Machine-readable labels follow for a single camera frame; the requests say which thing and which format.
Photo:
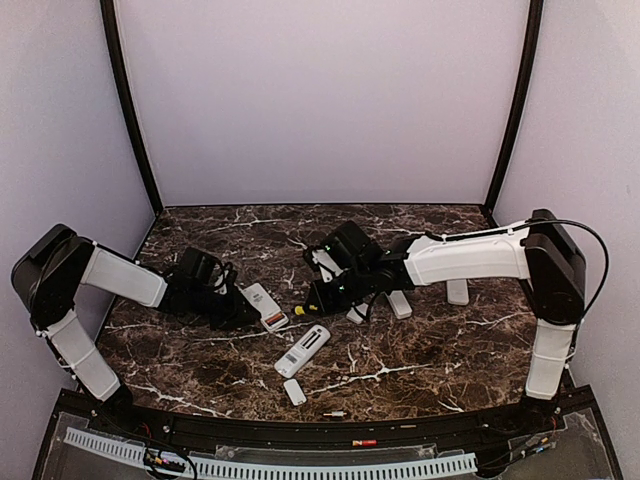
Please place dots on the batteries in wide remote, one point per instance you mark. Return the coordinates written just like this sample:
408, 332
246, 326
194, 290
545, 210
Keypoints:
275, 321

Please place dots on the black enclosure frame post left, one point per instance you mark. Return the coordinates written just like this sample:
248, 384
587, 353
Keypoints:
128, 109

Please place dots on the slim white QR-code remote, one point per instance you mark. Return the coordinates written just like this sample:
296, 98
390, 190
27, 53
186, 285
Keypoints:
399, 304

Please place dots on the yellow handled screwdriver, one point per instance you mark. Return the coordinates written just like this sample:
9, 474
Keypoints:
309, 310

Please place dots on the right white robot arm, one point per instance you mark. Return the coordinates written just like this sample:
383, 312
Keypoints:
538, 252

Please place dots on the wide white remote control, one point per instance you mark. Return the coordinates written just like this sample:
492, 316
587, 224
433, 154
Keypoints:
262, 301

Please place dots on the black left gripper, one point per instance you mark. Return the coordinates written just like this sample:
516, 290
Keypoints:
235, 316

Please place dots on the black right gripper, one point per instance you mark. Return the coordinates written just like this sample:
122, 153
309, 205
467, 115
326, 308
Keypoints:
317, 296

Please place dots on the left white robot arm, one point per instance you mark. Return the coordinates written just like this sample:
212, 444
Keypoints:
49, 276

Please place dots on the white remote with battery bay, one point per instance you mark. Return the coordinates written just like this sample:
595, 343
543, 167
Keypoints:
302, 351

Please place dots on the white slotted cable duct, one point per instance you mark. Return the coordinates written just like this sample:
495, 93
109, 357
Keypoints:
239, 463

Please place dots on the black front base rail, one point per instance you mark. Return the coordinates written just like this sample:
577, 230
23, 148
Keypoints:
477, 428

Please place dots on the small white remote near wall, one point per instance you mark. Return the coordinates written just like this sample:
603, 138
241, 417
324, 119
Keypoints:
457, 292

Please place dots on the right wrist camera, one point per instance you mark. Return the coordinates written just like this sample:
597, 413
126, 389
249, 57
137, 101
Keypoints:
319, 260

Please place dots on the white wide remote battery cover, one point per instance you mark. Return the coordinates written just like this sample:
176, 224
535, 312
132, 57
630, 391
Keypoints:
356, 315

